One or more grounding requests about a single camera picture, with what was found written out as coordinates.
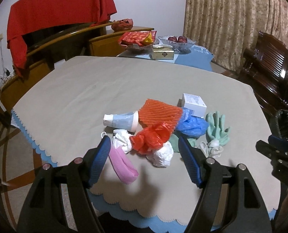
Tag pink face mask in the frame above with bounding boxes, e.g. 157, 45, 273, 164
109, 140, 139, 185

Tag white tissue ball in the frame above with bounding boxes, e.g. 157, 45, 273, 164
146, 142, 174, 167

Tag red plastic bag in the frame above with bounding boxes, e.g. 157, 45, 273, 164
130, 122, 172, 155

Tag white cardboard box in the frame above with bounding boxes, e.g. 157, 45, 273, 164
178, 93, 207, 118

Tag blue paper cup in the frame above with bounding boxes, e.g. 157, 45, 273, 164
103, 111, 139, 133

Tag orange foam net sleeve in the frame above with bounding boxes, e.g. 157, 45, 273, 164
138, 99, 183, 133

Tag black trash bag bin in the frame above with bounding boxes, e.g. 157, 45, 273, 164
269, 110, 288, 139

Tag small crumpled white tissue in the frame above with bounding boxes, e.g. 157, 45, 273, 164
199, 139, 224, 158

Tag blue scalloped table cloth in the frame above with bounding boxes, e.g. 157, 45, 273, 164
10, 110, 278, 233

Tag green rubber glove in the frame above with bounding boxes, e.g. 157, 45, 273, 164
169, 110, 231, 153

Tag beige felt table mat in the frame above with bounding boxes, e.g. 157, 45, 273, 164
12, 56, 280, 232

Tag blue plastic bag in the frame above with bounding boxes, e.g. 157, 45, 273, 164
176, 107, 209, 138

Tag dark wooden armchair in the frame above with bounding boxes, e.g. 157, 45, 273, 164
238, 31, 288, 115

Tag blue side table cloth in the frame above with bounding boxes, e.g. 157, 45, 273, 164
117, 45, 213, 72

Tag wooden chair backrest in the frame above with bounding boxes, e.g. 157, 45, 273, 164
0, 20, 120, 97

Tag glass fruit bowl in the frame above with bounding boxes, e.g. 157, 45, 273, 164
158, 35, 196, 53

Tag patterned beige curtain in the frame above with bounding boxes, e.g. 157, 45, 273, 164
183, 0, 288, 72

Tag red apples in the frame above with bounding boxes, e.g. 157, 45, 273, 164
168, 36, 188, 43

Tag gold tissue box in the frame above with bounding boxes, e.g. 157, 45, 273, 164
151, 44, 174, 60

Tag wooden side cabinet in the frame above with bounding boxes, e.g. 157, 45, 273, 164
89, 26, 154, 57

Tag red snack bag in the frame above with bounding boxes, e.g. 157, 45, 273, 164
118, 30, 157, 47

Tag red cloth drape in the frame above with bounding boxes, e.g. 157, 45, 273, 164
7, 0, 117, 76

